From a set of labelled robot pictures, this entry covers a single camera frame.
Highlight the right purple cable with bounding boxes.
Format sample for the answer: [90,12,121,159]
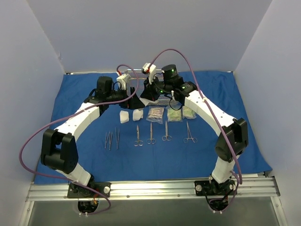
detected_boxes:
[145,48,243,214]

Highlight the white gauze pad front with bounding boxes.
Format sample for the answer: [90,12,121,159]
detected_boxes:
[140,97,158,106]

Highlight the cream gauze pack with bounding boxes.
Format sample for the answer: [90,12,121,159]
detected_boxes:
[182,106,196,120]

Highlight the purple cable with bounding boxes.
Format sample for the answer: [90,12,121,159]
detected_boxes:
[145,48,243,214]
[18,64,140,215]

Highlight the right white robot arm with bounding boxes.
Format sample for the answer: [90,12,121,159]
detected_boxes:
[140,63,248,194]

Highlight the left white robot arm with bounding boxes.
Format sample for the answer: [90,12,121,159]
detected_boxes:
[41,74,139,197]

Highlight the aluminium front rail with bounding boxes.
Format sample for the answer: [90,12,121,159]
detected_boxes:
[26,177,280,202]

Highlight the straight steel scissors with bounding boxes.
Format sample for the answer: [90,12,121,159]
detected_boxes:
[147,122,156,145]

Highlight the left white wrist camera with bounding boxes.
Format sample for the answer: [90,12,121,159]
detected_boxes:
[116,71,132,90]

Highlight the steel tweezers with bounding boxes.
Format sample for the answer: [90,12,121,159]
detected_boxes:
[108,131,113,150]
[104,132,110,149]
[115,127,120,150]

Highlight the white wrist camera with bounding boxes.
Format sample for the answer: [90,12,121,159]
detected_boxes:
[116,71,132,90]
[142,63,157,85]

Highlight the green paper packet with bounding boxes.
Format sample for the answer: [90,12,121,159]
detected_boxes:
[166,107,182,122]

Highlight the white gauze roll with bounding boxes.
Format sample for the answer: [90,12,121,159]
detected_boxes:
[132,109,143,121]
[119,111,129,124]

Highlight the steel hemostat clamp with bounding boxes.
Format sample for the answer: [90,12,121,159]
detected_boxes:
[183,121,198,143]

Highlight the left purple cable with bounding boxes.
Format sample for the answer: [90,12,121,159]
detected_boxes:
[18,64,140,215]

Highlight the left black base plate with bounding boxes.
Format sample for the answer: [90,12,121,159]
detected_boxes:
[67,182,111,198]

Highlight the blue surgical drape cloth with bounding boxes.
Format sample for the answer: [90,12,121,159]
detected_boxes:
[32,71,273,186]

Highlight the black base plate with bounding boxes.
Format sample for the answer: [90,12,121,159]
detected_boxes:
[67,182,111,198]
[194,179,236,196]

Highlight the steel mesh instrument tray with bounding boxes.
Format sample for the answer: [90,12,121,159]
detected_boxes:
[124,69,177,106]

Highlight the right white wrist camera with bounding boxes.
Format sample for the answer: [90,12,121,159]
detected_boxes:
[142,63,157,85]

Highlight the peach gauze pack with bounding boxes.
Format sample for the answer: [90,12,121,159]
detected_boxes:
[146,106,164,124]

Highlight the black wrist loop cable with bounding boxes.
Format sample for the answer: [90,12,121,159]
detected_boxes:
[168,93,184,111]

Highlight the steel surgical scissors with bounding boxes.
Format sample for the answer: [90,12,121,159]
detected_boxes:
[162,121,172,141]

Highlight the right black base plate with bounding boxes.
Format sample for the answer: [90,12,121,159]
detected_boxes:
[194,179,236,196]

